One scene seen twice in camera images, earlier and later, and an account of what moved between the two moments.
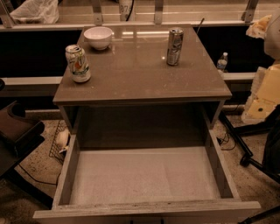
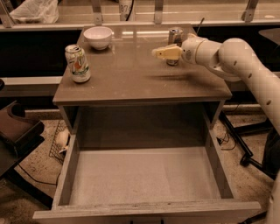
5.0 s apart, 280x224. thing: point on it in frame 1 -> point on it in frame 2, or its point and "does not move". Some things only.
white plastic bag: (37, 12) does not move
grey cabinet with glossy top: (134, 99) does not move
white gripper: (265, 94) -> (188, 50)
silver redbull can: (175, 44) does not move
